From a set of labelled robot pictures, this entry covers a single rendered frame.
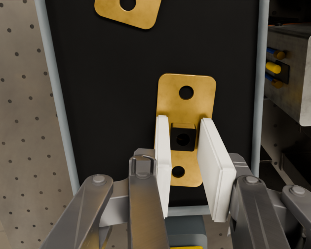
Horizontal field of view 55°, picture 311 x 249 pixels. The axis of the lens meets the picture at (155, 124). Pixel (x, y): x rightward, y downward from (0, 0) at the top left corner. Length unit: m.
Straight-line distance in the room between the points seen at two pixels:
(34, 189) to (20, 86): 0.27
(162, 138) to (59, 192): 0.68
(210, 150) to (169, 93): 0.06
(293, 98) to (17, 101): 0.61
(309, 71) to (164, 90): 0.13
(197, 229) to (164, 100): 0.14
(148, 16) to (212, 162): 0.10
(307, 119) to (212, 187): 0.15
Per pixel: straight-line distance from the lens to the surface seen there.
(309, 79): 0.28
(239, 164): 0.17
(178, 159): 0.22
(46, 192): 0.85
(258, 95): 0.21
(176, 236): 0.29
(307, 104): 0.29
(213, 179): 0.16
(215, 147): 0.16
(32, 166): 0.82
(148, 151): 0.17
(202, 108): 0.21
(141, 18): 0.19
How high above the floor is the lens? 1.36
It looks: 69 degrees down
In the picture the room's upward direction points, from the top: 178 degrees counter-clockwise
